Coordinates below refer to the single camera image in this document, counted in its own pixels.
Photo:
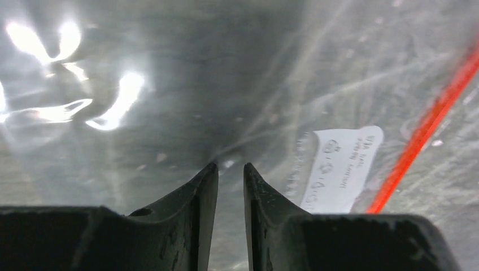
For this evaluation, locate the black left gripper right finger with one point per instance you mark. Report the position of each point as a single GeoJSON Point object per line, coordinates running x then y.
{"type": "Point", "coordinates": [282, 236]}

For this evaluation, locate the clear zip bag orange zipper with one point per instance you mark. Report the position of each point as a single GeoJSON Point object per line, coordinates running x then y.
{"type": "Point", "coordinates": [118, 103]}

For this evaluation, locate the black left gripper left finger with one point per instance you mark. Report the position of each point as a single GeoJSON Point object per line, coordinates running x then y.
{"type": "Point", "coordinates": [173, 233]}

